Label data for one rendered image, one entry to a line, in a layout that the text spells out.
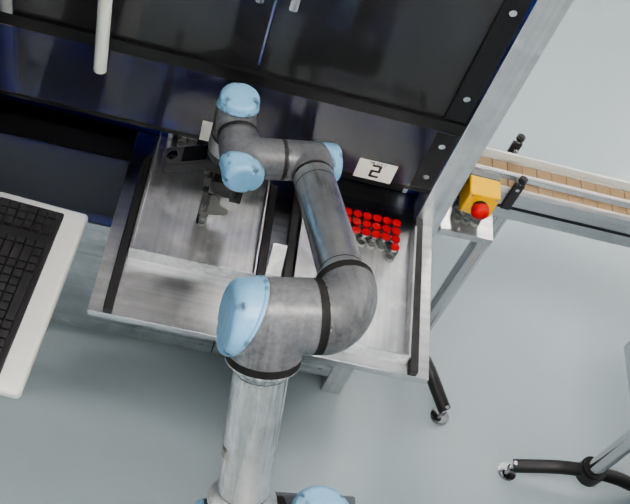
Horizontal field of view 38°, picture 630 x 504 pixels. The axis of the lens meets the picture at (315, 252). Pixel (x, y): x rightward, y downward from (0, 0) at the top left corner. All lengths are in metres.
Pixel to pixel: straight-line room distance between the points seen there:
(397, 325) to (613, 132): 2.26
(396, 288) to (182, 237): 0.47
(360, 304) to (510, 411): 1.74
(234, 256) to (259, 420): 0.61
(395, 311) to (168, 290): 0.48
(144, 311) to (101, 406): 0.90
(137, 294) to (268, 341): 0.60
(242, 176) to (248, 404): 0.42
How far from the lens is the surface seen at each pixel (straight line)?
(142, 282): 1.90
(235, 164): 1.61
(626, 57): 4.47
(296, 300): 1.32
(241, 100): 1.68
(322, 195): 1.55
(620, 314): 3.47
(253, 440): 1.44
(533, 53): 1.78
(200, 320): 1.87
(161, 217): 1.99
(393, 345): 1.94
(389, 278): 2.02
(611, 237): 2.39
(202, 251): 1.95
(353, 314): 1.35
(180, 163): 1.83
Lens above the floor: 2.48
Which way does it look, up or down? 53 degrees down
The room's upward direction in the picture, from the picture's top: 23 degrees clockwise
